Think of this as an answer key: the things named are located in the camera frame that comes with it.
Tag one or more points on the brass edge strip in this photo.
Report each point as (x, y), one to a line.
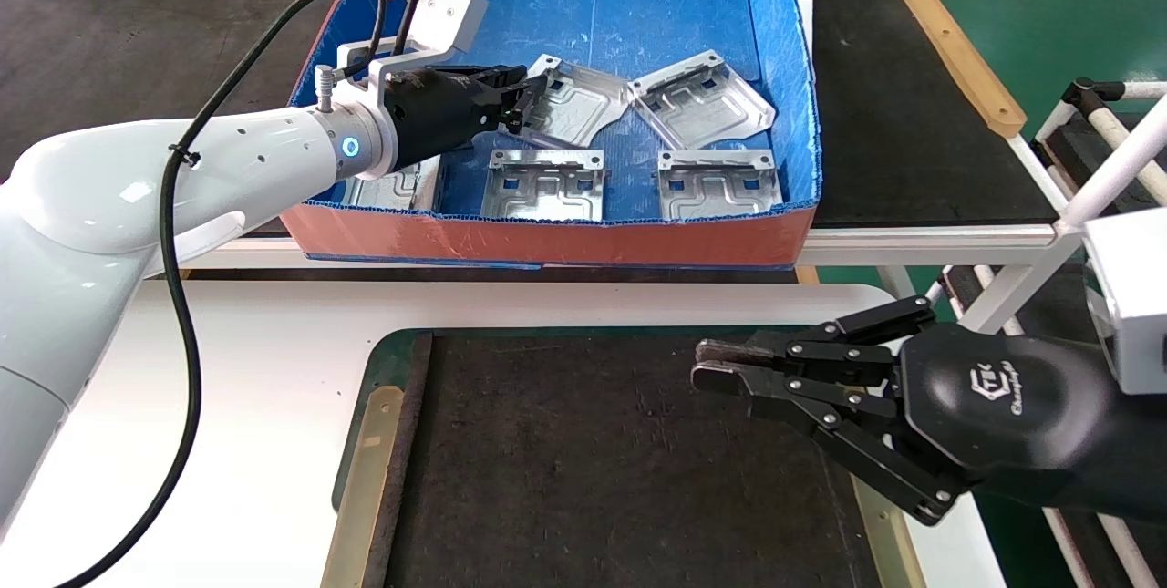
(365, 479)
(889, 551)

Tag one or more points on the dark green table mat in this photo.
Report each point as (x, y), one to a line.
(387, 365)

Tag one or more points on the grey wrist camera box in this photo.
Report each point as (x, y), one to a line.
(447, 14)
(1130, 296)

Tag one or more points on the blue corrugated plastic box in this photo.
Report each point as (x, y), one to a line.
(638, 14)

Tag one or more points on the black rack shelf pad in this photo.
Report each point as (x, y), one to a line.
(1076, 155)

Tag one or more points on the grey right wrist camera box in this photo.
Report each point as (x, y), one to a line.
(1130, 296)

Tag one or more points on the wooden edge strip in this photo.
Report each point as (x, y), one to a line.
(957, 50)

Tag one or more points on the large black rubber mat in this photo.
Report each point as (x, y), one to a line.
(137, 50)

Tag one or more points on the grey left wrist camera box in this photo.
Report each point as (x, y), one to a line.
(447, 14)

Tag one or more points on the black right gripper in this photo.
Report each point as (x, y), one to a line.
(1003, 415)

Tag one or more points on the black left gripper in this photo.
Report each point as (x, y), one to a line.
(438, 109)

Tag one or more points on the black work mat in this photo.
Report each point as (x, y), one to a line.
(593, 479)

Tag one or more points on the silver metal bracket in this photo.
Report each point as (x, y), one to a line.
(720, 191)
(697, 105)
(401, 191)
(542, 191)
(574, 109)

